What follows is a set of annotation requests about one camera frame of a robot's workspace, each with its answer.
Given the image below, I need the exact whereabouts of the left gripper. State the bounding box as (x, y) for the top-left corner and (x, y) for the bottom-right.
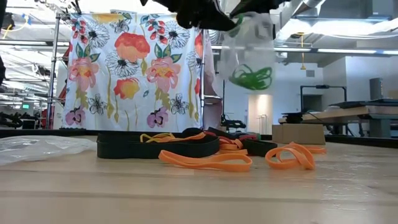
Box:
(139, 0), (237, 32)

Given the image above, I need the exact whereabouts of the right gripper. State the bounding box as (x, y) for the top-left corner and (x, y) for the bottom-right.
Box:
(229, 0), (290, 19)

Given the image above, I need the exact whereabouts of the clear plastic zip bag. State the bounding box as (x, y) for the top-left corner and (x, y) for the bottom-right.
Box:
(217, 12), (277, 94)

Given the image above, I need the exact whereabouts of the pile of coloured rubber bands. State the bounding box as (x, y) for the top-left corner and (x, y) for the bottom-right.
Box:
(139, 133), (177, 143)

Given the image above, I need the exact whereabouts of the wide black rubber band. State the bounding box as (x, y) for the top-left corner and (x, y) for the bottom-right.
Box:
(96, 127), (221, 159)
(208, 126), (278, 157)

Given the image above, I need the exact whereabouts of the ceiling light strip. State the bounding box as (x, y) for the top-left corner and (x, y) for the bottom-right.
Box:
(275, 46), (312, 52)
(317, 47), (379, 54)

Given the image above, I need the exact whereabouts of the floral print cloth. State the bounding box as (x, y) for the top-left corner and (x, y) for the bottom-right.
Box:
(62, 12), (206, 131)

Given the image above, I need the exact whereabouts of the white door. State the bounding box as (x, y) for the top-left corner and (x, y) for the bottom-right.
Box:
(248, 94), (274, 127)

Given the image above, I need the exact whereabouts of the small cardboard box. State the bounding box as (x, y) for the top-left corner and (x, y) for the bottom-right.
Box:
(272, 123), (326, 146)

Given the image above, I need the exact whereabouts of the wood-topped grey workbench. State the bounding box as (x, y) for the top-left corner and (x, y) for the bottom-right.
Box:
(278, 98), (398, 139)

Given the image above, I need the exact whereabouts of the grey cabinet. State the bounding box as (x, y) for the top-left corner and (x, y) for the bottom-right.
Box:
(369, 77), (384, 102)

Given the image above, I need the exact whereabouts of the black hanging box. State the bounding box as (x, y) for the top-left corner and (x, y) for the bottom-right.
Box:
(1, 12), (15, 29)

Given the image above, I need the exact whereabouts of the pile of clear plastic bags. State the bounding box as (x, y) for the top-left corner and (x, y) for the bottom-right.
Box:
(0, 135), (98, 166)

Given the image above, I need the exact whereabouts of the yellow ceiling cord reel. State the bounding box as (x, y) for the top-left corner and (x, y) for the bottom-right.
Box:
(295, 30), (307, 71)

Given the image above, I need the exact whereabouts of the silver ventilation duct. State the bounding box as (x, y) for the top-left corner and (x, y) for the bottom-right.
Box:
(278, 0), (398, 44)

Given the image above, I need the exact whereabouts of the black aluminium table frame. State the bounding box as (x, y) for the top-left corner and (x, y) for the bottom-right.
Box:
(0, 128), (398, 149)

